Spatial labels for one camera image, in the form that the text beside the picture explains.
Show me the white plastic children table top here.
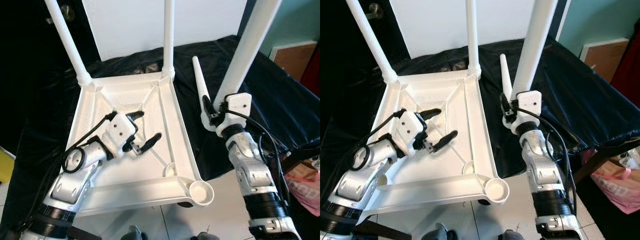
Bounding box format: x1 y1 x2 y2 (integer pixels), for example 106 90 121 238
357 69 511 221
60 70 215 217

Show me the black plastic sheet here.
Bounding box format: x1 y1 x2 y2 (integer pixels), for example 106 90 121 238
0 35 321 237
320 34 640 237

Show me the dark wooden table leg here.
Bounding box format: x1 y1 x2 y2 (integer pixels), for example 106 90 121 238
572 140 640 184
280 147 321 183

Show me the grey robot left leg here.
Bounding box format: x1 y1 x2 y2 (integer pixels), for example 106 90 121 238
422 222 456 240
122 225 149 240

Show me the black door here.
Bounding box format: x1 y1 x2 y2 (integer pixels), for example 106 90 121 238
0 0 103 151
320 0 413 151

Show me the dark red object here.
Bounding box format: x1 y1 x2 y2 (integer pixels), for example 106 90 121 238
611 20 640 109
300 44 321 99

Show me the pink paper bag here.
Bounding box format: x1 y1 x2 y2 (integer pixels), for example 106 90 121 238
285 160 321 217
590 150 640 215

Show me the yellow box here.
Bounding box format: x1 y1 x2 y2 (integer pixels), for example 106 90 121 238
0 147 16 184

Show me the black rubber floor mat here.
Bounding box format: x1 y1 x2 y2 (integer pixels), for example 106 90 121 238
575 175 640 240

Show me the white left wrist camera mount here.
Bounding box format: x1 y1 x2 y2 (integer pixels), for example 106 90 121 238
391 109 429 157
102 112 138 160

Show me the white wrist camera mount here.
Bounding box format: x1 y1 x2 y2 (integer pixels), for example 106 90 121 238
510 90 544 136
102 112 138 160
391 109 429 157
216 92 252 137

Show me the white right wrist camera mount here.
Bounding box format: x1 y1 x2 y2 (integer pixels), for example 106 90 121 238
510 90 544 136
216 92 252 137

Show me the brown board with white frame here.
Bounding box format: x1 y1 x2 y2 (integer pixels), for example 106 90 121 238
580 38 630 84
270 42 319 83

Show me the brass door handle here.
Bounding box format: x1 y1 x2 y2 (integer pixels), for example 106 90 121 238
47 5 76 25
366 2 384 21

